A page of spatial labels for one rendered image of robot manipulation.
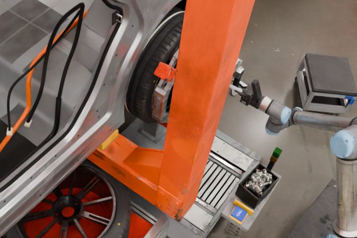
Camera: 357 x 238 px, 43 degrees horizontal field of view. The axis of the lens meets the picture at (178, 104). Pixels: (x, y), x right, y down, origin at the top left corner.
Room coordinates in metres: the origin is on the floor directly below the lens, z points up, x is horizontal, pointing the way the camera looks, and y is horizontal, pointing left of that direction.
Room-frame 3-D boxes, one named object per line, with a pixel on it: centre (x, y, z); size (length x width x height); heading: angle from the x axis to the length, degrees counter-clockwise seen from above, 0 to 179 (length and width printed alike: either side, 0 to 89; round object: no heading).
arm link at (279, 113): (1.68, -0.56, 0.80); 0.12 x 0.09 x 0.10; 63
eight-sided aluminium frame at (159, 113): (1.77, -0.02, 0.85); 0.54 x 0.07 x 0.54; 153
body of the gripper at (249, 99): (1.76, -0.41, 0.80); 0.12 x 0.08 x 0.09; 63
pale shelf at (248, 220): (1.35, -0.51, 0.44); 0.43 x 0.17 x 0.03; 153
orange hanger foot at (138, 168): (1.32, 0.23, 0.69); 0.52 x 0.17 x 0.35; 63
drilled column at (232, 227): (1.32, -0.49, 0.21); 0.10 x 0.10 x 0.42; 63
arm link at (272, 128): (1.69, -0.57, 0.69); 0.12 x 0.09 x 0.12; 127
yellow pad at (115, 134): (1.40, 0.38, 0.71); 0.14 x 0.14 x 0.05; 63
